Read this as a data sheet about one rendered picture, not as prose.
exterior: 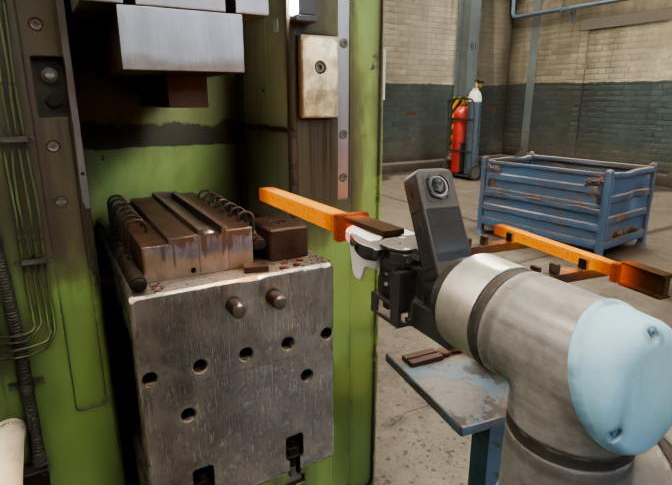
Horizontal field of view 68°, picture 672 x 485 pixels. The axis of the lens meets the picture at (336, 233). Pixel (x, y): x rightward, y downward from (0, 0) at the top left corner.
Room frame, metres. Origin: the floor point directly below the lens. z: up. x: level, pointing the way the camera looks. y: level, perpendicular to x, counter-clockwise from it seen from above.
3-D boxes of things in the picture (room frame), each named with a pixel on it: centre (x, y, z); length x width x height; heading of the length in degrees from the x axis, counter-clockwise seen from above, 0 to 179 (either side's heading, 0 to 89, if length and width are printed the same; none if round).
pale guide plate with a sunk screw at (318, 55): (1.14, 0.04, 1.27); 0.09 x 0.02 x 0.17; 120
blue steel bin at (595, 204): (4.34, -1.97, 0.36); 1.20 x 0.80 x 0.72; 36
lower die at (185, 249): (1.05, 0.35, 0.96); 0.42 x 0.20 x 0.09; 30
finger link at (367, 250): (0.52, -0.05, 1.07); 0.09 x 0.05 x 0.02; 31
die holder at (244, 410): (1.09, 0.31, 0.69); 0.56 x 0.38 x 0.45; 30
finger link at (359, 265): (0.57, -0.03, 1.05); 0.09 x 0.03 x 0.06; 31
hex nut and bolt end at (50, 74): (0.91, 0.49, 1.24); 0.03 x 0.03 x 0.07; 30
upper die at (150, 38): (1.05, 0.35, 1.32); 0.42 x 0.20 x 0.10; 30
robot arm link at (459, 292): (0.41, -0.14, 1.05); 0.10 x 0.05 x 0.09; 118
